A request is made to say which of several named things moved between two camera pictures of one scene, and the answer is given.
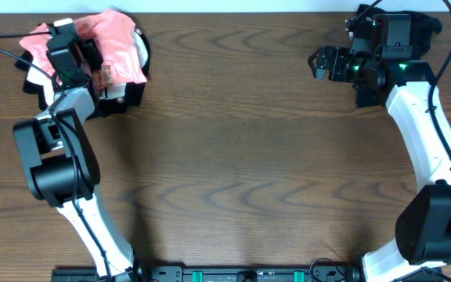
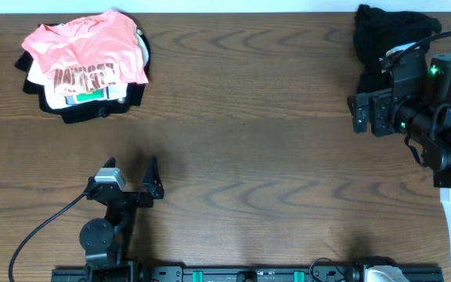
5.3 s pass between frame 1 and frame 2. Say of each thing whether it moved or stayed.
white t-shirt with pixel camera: stayed
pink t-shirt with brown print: stayed
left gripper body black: moved
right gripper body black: moved
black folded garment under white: stayed
